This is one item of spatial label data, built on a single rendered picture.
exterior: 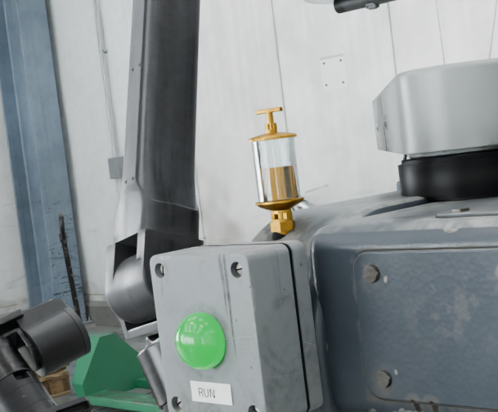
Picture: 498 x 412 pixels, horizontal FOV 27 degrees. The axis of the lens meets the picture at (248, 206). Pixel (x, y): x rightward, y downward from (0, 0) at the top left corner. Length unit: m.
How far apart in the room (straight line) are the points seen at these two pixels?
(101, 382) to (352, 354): 5.69
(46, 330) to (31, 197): 8.35
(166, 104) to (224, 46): 6.92
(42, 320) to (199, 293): 0.62
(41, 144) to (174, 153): 8.24
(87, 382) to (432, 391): 5.67
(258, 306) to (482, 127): 0.19
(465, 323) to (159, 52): 0.49
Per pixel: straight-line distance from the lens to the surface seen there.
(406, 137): 0.64
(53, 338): 1.13
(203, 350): 0.52
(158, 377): 0.85
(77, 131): 9.24
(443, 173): 0.62
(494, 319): 0.49
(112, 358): 6.29
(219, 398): 0.54
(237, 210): 7.84
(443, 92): 0.62
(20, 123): 9.49
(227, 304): 0.52
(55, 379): 6.62
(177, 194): 0.87
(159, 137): 0.88
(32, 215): 9.49
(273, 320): 0.52
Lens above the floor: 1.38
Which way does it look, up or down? 3 degrees down
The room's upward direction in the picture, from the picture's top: 7 degrees counter-clockwise
